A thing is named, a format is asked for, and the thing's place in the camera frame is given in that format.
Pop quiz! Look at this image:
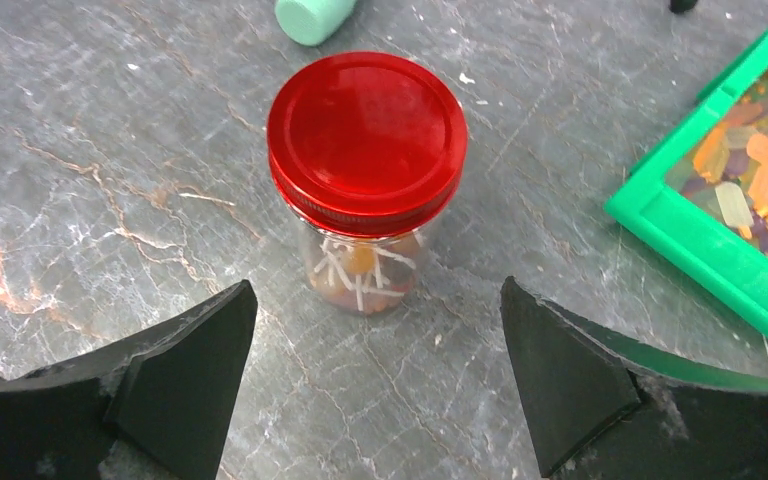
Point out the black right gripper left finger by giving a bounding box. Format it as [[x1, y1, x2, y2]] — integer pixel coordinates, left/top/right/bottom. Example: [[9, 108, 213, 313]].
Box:
[[0, 280, 258, 479]]

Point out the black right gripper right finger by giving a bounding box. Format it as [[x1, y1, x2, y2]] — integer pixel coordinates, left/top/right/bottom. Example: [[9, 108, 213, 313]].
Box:
[[501, 278, 768, 479]]

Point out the light blue tripod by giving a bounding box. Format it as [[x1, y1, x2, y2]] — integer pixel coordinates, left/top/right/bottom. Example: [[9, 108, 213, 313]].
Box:
[[668, 0, 698, 15]]

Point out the clear plastic jar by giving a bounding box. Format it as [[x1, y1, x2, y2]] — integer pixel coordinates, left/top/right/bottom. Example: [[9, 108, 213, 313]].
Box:
[[295, 218, 439, 315]]

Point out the red jar lid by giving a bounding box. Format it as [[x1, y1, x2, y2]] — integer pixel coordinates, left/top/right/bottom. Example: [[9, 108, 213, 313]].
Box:
[[266, 51, 469, 238]]

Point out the mint green tube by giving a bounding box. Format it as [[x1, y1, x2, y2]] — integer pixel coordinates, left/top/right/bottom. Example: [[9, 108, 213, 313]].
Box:
[[274, 0, 357, 47]]

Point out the green plastic candy bin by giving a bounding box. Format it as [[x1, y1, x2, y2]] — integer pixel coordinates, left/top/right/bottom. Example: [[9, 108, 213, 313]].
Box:
[[605, 30, 768, 339]]

